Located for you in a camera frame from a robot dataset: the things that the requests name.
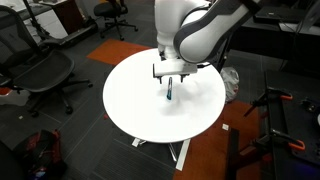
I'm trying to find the black padded office chair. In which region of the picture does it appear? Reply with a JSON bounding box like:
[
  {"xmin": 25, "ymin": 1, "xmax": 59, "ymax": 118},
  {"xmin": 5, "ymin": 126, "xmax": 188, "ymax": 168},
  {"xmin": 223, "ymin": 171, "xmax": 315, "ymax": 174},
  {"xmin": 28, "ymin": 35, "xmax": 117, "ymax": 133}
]
[{"xmin": 93, "ymin": 0, "xmax": 139, "ymax": 42}]

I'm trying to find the white floor object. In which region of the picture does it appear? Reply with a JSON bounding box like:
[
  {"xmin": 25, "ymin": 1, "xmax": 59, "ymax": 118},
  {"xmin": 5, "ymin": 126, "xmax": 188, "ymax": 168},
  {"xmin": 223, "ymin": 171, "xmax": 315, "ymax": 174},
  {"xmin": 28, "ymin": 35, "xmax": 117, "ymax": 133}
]
[{"xmin": 0, "ymin": 87, "xmax": 31, "ymax": 107}]

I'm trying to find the black kick scooter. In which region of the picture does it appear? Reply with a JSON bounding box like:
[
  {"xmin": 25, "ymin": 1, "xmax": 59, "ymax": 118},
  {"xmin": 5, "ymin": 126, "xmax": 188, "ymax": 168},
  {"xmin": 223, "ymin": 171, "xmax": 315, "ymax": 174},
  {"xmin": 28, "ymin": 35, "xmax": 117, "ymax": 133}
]
[{"xmin": 21, "ymin": 0, "xmax": 99, "ymax": 48}]

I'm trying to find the crumpled clear plastic bag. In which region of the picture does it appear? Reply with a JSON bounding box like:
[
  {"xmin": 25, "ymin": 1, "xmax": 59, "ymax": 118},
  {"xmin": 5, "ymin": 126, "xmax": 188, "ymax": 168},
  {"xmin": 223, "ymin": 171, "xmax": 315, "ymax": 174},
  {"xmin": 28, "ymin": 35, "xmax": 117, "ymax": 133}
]
[{"xmin": 219, "ymin": 66, "xmax": 240, "ymax": 103}]

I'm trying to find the orange handled bar clamp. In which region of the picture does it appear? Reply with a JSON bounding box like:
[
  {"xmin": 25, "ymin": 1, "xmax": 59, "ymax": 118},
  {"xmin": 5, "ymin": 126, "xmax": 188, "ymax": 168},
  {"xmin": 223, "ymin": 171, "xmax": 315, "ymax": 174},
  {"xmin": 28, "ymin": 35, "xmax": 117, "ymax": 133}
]
[
  {"xmin": 243, "ymin": 87, "xmax": 294, "ymax": 118},
  {"xmin": 251, "ymin": 129, "xmax": 306, "ymax": 154}
]

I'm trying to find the red and black backpack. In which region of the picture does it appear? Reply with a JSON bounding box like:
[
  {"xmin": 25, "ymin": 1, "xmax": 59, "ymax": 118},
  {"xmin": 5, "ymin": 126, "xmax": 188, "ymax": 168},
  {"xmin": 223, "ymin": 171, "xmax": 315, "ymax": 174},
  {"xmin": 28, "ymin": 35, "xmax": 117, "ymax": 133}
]
[{"xmin": 13, "ymin": 129, "xmax": 68, "ymax": 180}]

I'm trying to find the white metal table base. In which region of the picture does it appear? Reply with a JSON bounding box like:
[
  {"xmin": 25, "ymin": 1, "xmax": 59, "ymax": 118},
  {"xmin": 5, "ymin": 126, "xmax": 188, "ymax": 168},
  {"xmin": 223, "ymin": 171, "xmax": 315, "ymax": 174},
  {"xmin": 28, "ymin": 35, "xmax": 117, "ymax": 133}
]
[{"xmin": 131, "ymin": 136, "xmax": 193, "ymax": 173}]

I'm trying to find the brown wooden cabinet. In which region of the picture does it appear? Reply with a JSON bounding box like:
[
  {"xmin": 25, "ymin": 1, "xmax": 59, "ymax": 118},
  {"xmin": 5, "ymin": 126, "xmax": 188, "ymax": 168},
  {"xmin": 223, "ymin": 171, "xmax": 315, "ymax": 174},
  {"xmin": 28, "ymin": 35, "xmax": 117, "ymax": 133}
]
[{"xmin": 53, "ymin": 0, "xmax": 88, "ymax": 34}]

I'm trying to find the black mesh office chair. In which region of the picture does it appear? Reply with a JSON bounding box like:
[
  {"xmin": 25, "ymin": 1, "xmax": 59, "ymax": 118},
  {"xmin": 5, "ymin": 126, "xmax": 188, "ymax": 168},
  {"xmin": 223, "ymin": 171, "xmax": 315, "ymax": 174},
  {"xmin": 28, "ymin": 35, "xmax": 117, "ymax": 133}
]
[{"xmin": 0, "ymin": 4, "xmax": 94, "ymax": 118}]

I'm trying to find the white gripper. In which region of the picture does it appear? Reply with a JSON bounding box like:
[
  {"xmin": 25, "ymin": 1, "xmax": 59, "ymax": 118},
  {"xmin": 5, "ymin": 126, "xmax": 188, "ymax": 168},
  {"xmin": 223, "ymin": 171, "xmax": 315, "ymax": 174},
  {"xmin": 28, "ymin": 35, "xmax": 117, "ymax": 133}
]
[{"xmin": 152, "ymin": 60, "xmax": 198, "ymax": 85}]

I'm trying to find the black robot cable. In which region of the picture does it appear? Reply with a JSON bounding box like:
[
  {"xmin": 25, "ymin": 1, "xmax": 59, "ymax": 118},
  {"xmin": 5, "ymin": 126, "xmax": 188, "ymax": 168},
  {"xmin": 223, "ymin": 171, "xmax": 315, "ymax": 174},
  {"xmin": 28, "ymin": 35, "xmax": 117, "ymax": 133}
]
[{"xmin": 196, "ymin": 61, "xmax": 214, "ymax": 69}]

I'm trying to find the teal capped marker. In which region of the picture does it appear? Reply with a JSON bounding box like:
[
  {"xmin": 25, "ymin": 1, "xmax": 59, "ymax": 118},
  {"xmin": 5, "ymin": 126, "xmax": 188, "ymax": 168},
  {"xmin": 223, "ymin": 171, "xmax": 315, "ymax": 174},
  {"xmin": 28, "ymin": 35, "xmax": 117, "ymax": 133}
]
[{"xmin": 165, "ymin": 76, "xmax": 174, "ymax": 101}]

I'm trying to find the white office desk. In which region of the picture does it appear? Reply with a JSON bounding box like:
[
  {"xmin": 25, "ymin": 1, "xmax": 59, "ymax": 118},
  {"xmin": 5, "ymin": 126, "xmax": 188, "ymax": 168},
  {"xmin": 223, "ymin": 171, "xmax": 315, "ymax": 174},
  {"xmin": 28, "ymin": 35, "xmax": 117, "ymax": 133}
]
[{"xmin": 0, "ymin": 0, "xmax": 69, "ymax": 41}]

